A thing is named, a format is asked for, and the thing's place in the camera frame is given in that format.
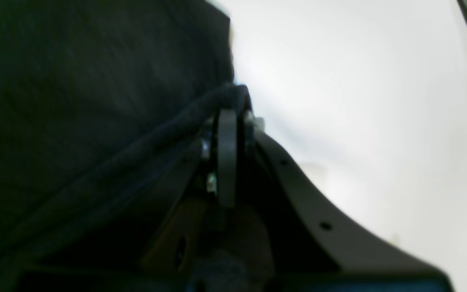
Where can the black t-shirt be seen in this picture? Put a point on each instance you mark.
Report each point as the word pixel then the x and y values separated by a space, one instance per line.
pixel 92 93

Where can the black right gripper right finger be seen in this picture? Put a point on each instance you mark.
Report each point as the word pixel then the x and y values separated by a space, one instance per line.
pixel 315 246

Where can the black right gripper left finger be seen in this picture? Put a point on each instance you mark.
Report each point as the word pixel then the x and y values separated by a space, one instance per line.
pixel 149 248

